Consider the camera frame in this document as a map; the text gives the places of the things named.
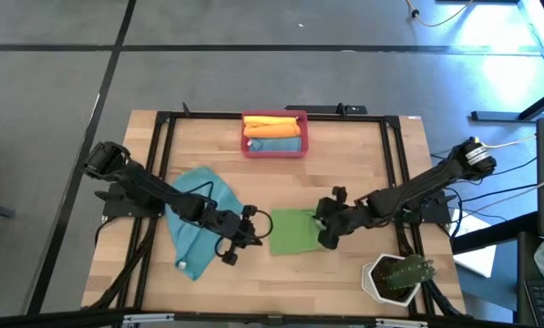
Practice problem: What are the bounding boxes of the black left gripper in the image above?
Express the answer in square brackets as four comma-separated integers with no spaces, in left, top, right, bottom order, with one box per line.
[214,204,266,266]

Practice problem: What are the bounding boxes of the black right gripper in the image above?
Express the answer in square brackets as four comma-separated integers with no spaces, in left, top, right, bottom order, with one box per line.
[315,185,368,251]

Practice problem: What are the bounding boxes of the green microfiber towel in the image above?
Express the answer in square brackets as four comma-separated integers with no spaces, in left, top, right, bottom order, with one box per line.
[269,208,328,256]

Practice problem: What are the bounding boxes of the blue microfiber towel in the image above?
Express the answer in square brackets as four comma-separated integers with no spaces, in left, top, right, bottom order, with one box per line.
[164,166,246,282]
[247,137,303,153]

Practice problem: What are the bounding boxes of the orange microfiber towel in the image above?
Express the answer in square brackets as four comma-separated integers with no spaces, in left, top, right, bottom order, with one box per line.
[242,123,303,139]

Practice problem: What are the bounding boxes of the yellow microfiber towel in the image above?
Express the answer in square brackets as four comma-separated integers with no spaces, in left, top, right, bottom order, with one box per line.
[242,115,299,128]

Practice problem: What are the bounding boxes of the red plastic basket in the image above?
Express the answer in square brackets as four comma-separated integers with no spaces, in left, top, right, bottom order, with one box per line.
[240,109,309,159]

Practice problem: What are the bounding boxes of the white hexagonal plant pot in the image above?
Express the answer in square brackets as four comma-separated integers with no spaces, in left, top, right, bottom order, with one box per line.
[360,253,426,307]

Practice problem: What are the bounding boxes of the green cactus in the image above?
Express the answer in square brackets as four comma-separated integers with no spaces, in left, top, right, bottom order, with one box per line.
[383,253,438,292]

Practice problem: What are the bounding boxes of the white paper sheet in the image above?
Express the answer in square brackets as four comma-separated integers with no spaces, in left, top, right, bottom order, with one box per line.
[451,208,498,279]

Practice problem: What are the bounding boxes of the black desk leg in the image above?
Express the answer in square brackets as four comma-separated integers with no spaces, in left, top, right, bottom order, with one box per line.
[469,84,544,123]

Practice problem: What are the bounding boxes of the black left camera cable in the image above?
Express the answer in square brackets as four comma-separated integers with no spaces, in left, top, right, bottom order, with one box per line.
[248,209,273,241]

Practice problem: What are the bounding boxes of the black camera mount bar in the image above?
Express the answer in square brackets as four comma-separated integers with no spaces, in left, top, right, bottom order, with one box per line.
[284,103,369,117]

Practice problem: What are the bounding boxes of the silver frame bracket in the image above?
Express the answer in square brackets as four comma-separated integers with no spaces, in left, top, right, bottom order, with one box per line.
[374,317,430,328]
[121,313,176,326]

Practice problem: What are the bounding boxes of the black aluminium table frame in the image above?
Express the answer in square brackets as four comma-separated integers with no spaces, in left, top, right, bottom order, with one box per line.
[80,102,467,325]

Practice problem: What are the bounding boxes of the black floor cable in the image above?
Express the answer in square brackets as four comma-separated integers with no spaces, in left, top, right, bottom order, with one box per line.
[489,156,539,179]

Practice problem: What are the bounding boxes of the yellow power cable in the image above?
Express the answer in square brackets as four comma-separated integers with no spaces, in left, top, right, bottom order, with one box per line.
[483,134,538,150]

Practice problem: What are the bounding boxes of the white floor cable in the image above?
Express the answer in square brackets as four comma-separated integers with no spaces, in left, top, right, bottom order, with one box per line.
[405,0,476,28]

